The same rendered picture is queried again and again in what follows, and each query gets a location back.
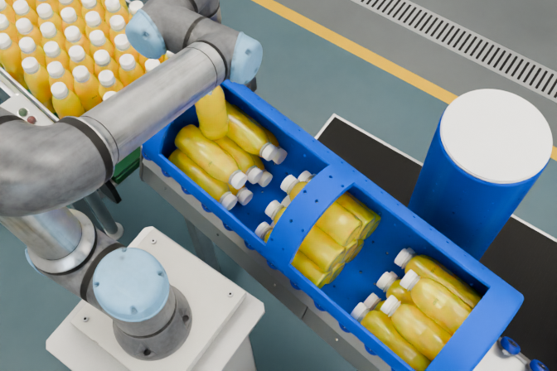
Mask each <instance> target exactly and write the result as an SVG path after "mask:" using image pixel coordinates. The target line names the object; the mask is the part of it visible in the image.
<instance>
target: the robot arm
mask: <svg viewBox="0 0 557 371"><path fill-rule="evenodd" d="M125 35H126V37H127V39H128V42H129V43H130V45H131V46H132V47H133V48H134V49H135V50H136V51H137V52H138V53H139V54H141V55H143V56H144V57H146V58H148V59H154V60H157V59H159V58H160V57H161V56H162V55H165V54H166V53H167V51H170V52H171V53H173V54H175V55H173V56H172V57H170V58H169V59H167V60H165V61H164V62H162V63H161V64H160V65H158V66H156V67H155V68H153V69H152V70H150V71H149V72H147V73H146V74H145V75H143V76H141V77H140V78H138V79H136V80H135V81H134V82H132V83H131V84H129V85H127V86H126V87H124V88H123V89H121V90H120V91H118V92H117V93H115V94H113V95H112V96H110V97H109V98H107V99H106V100H105V101H103V102H101V103H100V104H98V105H96V106H95V107H93V108H92V109H91V110H89V111H88V112H86V113H84V114H82V115H81V116H79V117H78V118H77V117H74V116H66V117H63V118H61V119H60V120H58V121H57V122H55V123H53V124H51V125H46V126H39V125H34V124H31V123H29V122H28V121H26V120H24V119H22V118H20V117H18V116H17V115H15V114H13V113H11V112H9V111H7V110H6V109H5V108H2V107H0V223H1V224H2V225H3V226H5V227H6V228H7V229H8V230H9V231H11V232H12V233H13V234H14V235H15V236H16V237H18V238H19V239H20V240H21V241H22V242H23V243H24V244H25V245H26V247H27V248H26V250H25V254H26V257H27V261H28V262H29V263H30V264H31V265H32V266H33V267H34V269H35V270H36V271H37V272H39V273H40V274H41V275H43V276H45V277H49V278H50V279H51V280H52V281H54V282H56V283H58V284H59V285H61V286H62V287H64V288H65V289H67V290H68V291H70V292H72V293H73V294H75V295H77V296H78V297H79V298H81V299H82V300H84V301H86V302H88V303H89V304H91V305H92V306H93V307H95V308H96V309H98V310H99V311H102V312H103V313H105V315H107V316H109V317H110V318H111V319H112V320H113V330H114V336H115V339H116V340H117V342H118V343H119V345H120V346H121V348H122V349H123V350H124V351H125V352H126V353H127V354H129V355H130V356H132V357H134V358H135V359H140V360H144V361H155V360H159V359H164V358H166V357H168V356H170V355H171V354H174V353H175V352H176V351H177V350H179V349H180V348H181V347H182V345H183V344H184V343H185V341H186V339H187V337H188V335H189V334H190V331H191V325H192V313H191V308H190V305H189V303H188V301H187V299H186V297H185V296H184V295H183V294H182V293H181V292H180V291H179V290H178V289H177V288H175V287H174V286H172V285H170V283H169V280H168V277H167V273H166V271H165V269H164V267H163V266H162V264H161V263H160V262H159V261H158V260H157V259H156V258H155V257H154V256H153V255H152V254H151V253H149V252H147V251H145V250H142V249H141V248H130V247H129V248H127V247H126V246H124V245H122V244H121V243H120V242H118V241H116V240H115V239H113V238H110V237H109V236H108V235H106V234H104V233H103V232H101V231H100V230H99V229H97V228H96V227H95V225H94V224H93V223H92V222H91V220H90V219H89V218H88V217H87V216H86V215H85V214H83V213H81V212H79V211H78V210H73V209H68V208H67V207H66V206H67V205H70V204H72V203H74V202H76V201H77V200H80V199H82V198H84V197H86V196H87V195H89V194H91V193H92V192H94V191H95V190H97V189H98V188H100V187H101V186H102V185H103V184H104V183H106V182H107V181H108V180H110V179H111V177H112V176H113V175H114V169H115V165H116V164H117V163H119V162H120V161H122V160H123V159H124V158H125V157H126V156H127V155H129V154H130V153H131V152H133V151H134V150H135V149H137V148H138V147H140V146H141V145H142V144H143V143H145V142H146V141H147V140H148V139H149V138H151V137H152V136H153V135H155V134H156V133H158V132H159V131H160V130H162V129H163V128H164V127H166V126H167V125H168V124H169V123H170V122H172V121H173V120H174V119H175V118H177V117H178V116H180V115H181V114H182V113H184V112H185V111H186V110H188V109H189V108H190V107H191V106H192V105H194V104H195V103H196V102H198V101H199V100H200V99H202V98H203V97H205V96H206V95H207V94H208V95H212V92H211V91H212V90H213V89H215V88H216V87H217V86H218V85H220V84H221V83H222V82H224V81H225V80H230V82H232V83H233V82H236V83H237V84H247V83H249V82H250V81H251V80H252V79H253V78H254V76H255V75H256V73H257V71H258V69H259V67H260V64H261V61H262V56H263V49H262V46H261V44H260V43H259V42H258V41H256V40H255V39H253V38H251V37H249V36H246V35H245V34H244V33H243V32H242V31H241V32H239V31H236V30H234V29H232V28H229V27H227V26H225V25H222V24H221V13H220V0H148V1H147V2H146V3H145V4H144V5H143V6H142V7H141V8H139V9H138V10H137V12H136V13H135V14H134V16H133V17H132V18H131V19H130V21H129V23H128V24H127V26H126V27H125Z"/></svg>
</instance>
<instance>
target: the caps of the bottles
mask: <svg viewBox="0 0 557 371"><path fill-rule="evenodd" d="M59 1H60V2H62V3H68V2H70V1H71V0H59ZM81 2H82V3H83V5H84V6H85V7H93V6H94V5H95V4H96V0H81ZM105 6H106V7H107V9H108V10H110V11H116V10H118V9H119V7H120V3H119V0H105ZM4 7H5V1H4V0H0V9H2V8H4ZM13 8H14V10H15V12H16V13H18V14H23V13H25V12H27V11H28V9H29V7H28V4H27V2H26V1H25V0H16V1H15V2H14V3H13ZM36 10H37V13H38V14H39V16H40V17H44V18H45V17H49V16H50V15H51V14H52V9H51V6H50V5H49V4H47V3H42V4H40V5H39V6H38V7H37V9H36ZM61 16H62V18H63V20H64V21H66V22H72V21H74V20H75V18H76V13H75V9H74V8H72V7H66V8H64V9H62V11H61ZM85 20H86V22H87V23H88V24H89V25H91V26H95V25H97V24H99V22H100V16H99V14H98V13H97V12H95V11H91V12H88V13H86V15H85ZM7 24H8V21H7V18H6V17H5V16H4V15H3V14H0V29H1V28H4V27H5V26H6V25H7ZM16 27H17V29H18V30H19V31H20V32H28V31H30V30H31V22H30V20H29V19H27V18H20V19H19V20H17V22H16ZM40 30H41V33H42V34H43V36H53V35H54V34H55V33H56V28H55V25H54V24H53V23H52V22H44V23H43V24H41V26H40ZM65 36H66V38H67V39H68V40H70V41H75V40H77V39H79V38H80V30H79V28H78V27H77V26H68V27H67V28H66V29H65ZM10 43H11V40H10V37H9V36H8V34H6V33H0V48H4V47H7V46H9V45H10ZM19 46H20V48H21V49H22V50H23V51H25V52H29V51H32V50H33V49H34V48H35V42H34V40H32V39H31V38H30V37H23V38H22V39H21V40H20V41H19ZM43 49H44V52H45V53H46V54H47V55H48V56H54V55H57V54H58V53H59V52H60V47H59V46H58V44H57V43H56V42H55V41H48V42H47V43H46V44H45V45H44V47H43ZM22 67H23V69H24V70H25V71H26V72H33V71H35V70H37V68H38V62H37V60H36V59H35V58H34V57H27V58H25V59H24V60H23V61H22Z"/></svg>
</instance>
